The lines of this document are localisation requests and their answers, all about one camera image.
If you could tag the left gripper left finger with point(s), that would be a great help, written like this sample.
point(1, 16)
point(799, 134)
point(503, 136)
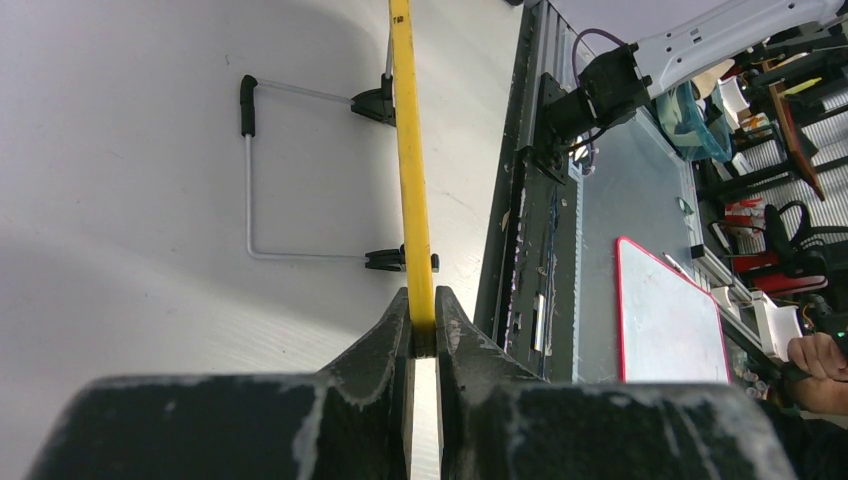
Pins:
point(352, 419)

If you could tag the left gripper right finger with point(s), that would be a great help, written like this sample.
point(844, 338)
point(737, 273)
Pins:
point(500, 421)

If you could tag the yellow framed whiteboard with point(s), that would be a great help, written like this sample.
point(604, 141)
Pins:
point(416, 236)

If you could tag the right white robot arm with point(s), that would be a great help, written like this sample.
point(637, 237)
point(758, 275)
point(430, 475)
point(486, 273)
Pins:
point(614, 85)

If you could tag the pink framed whiteboard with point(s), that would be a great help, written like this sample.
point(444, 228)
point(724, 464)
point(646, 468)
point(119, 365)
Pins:
point(669, 328)

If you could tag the person hand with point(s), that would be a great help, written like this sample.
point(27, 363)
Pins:
point(825, 390)

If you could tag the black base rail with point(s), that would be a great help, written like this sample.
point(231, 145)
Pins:
point(528, 294)

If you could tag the wire whiteboard stand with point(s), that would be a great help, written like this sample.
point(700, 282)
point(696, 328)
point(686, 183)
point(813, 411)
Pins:
point(374, 104)

